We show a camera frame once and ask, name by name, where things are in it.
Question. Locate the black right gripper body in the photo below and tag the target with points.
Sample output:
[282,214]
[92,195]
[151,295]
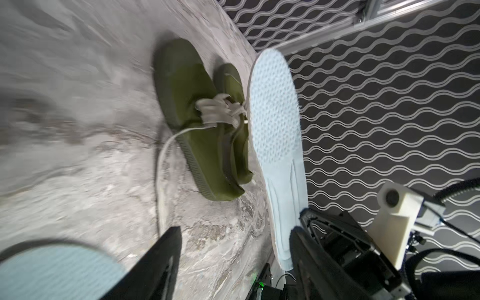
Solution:
[356,253]

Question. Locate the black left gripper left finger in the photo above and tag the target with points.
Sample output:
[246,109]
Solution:
[154,276]

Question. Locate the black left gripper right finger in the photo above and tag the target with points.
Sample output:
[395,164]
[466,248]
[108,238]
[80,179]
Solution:
[318,276]

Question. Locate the light blue insole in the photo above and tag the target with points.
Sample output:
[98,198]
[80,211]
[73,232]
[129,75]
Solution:
[275,128]
[59,272]

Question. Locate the green shoe one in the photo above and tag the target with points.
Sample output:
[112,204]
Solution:
[228,81]
[198,115]

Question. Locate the aluminium frame corner post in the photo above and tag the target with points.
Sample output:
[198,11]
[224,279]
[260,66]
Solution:
[374,13]

